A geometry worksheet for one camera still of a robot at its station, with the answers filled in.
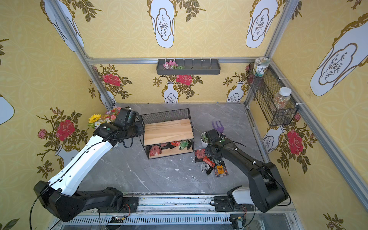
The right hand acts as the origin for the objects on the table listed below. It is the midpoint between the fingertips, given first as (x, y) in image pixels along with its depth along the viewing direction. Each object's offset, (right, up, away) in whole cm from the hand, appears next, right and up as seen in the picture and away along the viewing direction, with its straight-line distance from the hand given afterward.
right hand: (211, 150), depth 89 cm
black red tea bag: (-2, -6, -4) cm, 7 cm away
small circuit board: (-51, -31, -16) cm, 62 cm away
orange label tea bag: (+5, -11, -4) cm, 12 cm away
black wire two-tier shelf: (-27, +11, -2) cm, 29 cm away
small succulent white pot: (-5, +7, +1) cm, 8 cm away
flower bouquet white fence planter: (-69, +19, -4) cm, 72 cm away
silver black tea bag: (-5, -8, -4) cm, 10 cm away
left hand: (-43, +16, -12) cm, 47 cm away
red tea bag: (-23, +4, +6) cm, 24 cm away
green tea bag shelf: (-18, +3, +4) cm, 19 cm away
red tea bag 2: (-8, -3, +1) cm, 8 cm away
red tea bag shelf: (-36, -1, +3) cm, 36 cm away
